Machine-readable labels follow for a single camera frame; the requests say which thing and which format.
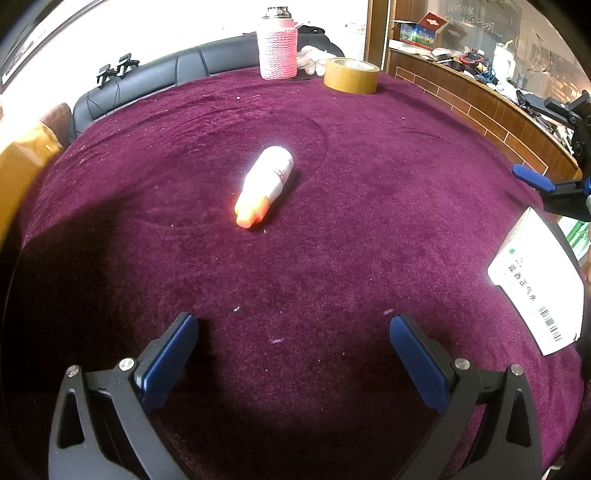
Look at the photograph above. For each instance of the brown cushion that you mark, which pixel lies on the brown cushion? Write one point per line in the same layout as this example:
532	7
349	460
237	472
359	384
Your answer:
55	120

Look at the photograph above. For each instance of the maroon velvet tablecloth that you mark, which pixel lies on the maroon velvet tablecloth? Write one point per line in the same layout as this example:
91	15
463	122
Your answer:
346	230

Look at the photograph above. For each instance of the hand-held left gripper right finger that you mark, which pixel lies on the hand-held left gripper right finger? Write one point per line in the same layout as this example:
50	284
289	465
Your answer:
420	364

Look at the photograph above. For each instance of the printed cardboard box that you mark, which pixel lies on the printed cardboard box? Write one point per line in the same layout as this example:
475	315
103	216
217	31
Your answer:
420	30

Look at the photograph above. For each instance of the white bottle with orange cap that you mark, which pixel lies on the white bottle with orange cap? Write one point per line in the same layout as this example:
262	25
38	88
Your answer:
268	180

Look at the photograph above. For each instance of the yellow tape roll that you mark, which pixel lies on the yellow tape roll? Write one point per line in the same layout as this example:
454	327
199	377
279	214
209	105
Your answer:
351	81

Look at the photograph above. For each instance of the flask with pink knitted sleeve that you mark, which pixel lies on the flask with pink knitted sleeve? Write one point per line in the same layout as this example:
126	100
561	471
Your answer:
277	50

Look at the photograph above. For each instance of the black clips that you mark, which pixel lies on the black clips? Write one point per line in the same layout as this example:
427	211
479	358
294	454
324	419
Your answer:
115	69

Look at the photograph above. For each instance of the white glove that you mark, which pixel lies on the white glove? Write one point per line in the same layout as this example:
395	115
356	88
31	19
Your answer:
311	60

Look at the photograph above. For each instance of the clutter of small items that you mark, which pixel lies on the clutter of small items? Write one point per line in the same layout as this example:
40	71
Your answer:
480	64

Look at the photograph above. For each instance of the black leather sofa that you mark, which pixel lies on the black leather sofa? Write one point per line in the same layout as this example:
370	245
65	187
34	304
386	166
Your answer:
152	74

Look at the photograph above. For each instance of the wooden cabinet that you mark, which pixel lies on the wooden cabinet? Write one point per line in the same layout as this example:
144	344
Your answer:
461	101

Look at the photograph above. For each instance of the white medicine box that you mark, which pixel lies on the white medicine box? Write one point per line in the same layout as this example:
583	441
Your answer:
535	277

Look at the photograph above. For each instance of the yellow cardboard box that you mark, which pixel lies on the yellow cardboard box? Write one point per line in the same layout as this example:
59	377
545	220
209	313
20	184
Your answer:
23	170

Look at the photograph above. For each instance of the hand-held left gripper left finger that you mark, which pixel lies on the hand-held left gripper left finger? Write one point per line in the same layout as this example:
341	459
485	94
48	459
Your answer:
166	364

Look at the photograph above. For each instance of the black bag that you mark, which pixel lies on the black bag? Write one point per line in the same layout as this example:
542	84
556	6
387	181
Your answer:
318	37

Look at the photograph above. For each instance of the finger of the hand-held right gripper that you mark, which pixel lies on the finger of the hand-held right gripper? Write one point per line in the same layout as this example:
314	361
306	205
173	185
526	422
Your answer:
565	110
531	176

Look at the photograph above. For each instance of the bamboo wall sticker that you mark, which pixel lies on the bamboo wall sticker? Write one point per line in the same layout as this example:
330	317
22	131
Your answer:
577	235

